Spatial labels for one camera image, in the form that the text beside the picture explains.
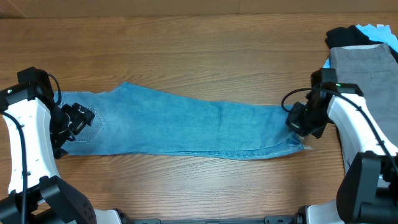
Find light blue denim jeans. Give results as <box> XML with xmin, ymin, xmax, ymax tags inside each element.
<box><xmin>58</xmin><ymin>83</ymin><xmax>305</xmax><ymax>160</ymax></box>

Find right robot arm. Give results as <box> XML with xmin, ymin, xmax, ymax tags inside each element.
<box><xmin>286</xmin><ymin>68</ymin><xmax>397</xmax><ymax>223</ymax></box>

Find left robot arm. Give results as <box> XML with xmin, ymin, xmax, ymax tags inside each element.
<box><xmin>1</xmin><ymin>67</ymin><xmax>131</xmax><ymax>224</ymax></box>

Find grey folded trousers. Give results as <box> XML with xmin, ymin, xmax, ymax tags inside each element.
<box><xmin>329</xmin><ymin>44</ymin><xmax>397</xmax><ymax>145</ymax></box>

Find black folded garment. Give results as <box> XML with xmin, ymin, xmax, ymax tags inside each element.
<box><xmin>325</xmin><ymin>24</ymin><xmax>397</xmax><ymax>61</ymax></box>

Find light blue folded garment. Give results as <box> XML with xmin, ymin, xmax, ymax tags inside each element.
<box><xmin>324</xmin><ymin>24</ymin><xmax>397</xmax><ymax>68</ymax></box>

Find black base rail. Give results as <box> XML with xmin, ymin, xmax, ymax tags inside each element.
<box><xmin>131</xmin><ymin>215</ymin><xmax>297</xmax><ymax>224</ymax></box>

